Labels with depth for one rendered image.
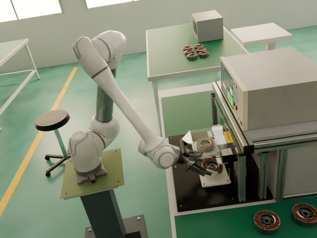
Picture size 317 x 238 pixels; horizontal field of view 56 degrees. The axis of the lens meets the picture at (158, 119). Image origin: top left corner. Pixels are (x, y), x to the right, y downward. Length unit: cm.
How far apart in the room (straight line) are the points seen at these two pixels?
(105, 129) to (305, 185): 112
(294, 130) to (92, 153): 108
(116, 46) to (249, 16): 507
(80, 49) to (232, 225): 106
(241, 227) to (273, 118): 51
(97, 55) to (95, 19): 474
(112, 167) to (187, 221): 62
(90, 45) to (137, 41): 478
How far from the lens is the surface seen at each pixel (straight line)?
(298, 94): 141
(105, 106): 175
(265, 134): 140
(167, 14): 609
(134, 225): 252
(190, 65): 316
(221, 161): 161
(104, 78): 143
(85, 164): 180
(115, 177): 182
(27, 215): 302
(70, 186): 188
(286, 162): 147
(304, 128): 146
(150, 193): 274
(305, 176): 157
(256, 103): 136
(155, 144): 133
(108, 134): 185
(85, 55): 142
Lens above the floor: 191
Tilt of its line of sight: 31 degrees down
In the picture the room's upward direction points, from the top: 9 degrees counter-clockwise
